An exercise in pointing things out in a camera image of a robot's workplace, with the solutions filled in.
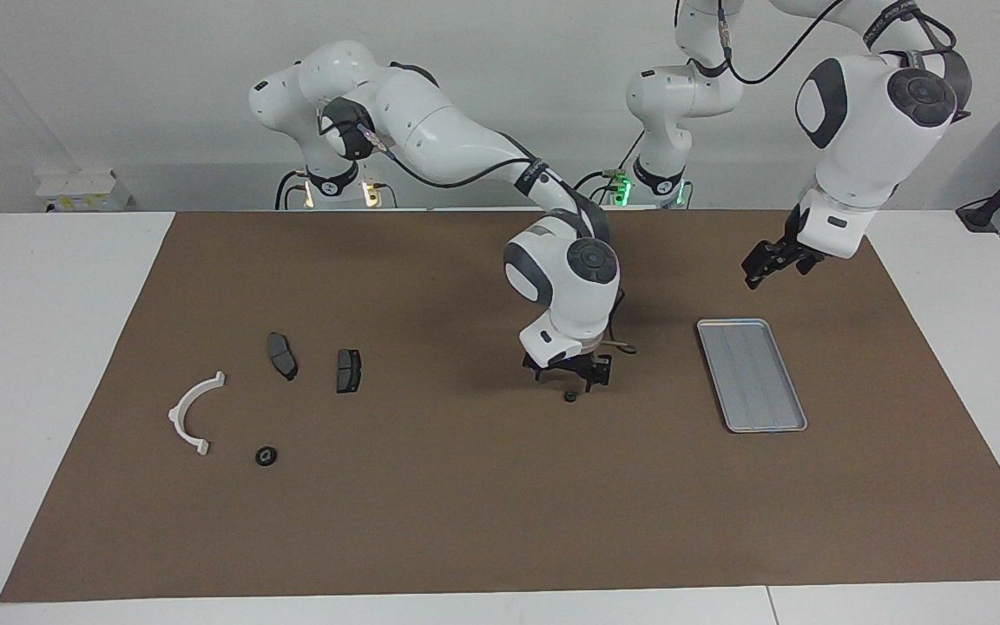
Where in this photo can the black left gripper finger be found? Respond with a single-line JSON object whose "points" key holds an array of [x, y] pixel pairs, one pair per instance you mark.
{"points": [[805, 265], [753, 276]]}

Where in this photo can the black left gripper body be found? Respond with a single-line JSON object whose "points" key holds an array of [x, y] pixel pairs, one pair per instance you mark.
{"points": [[782, 247]]}

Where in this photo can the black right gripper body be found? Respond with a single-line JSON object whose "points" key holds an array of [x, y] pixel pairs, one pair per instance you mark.
{"points": [[582, 365]]}

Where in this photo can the large black bearing gear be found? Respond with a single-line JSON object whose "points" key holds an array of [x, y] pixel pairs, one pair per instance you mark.
{"points": [[266, 455]]}

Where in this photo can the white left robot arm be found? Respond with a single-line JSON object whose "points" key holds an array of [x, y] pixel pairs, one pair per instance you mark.
{"points": [[873, 148]]}

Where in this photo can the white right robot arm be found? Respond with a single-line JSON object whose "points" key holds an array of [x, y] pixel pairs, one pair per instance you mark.
{"points": [[448, 130]]}

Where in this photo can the silver metal tray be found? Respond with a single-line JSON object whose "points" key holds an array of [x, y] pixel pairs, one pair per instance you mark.
{"points": [[756, 382]]}

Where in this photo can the brown table mat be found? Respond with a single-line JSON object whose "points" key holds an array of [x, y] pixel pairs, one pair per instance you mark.
{"points": [[500, 521]]}

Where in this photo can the rectangular dark brake pad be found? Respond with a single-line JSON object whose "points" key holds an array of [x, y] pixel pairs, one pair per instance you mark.
{"points": [[348, 371]]}

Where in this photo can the curved dark brake pad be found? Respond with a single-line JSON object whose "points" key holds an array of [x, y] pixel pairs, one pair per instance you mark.
{"points": [[281, 354]]}

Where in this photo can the white power strip box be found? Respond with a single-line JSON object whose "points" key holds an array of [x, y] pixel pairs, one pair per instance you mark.
{"points": [[79, 191]]}

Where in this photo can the white semicircular plastic bracket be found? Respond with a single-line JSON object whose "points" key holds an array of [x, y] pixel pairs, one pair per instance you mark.
{"points": [[180, 410]]}

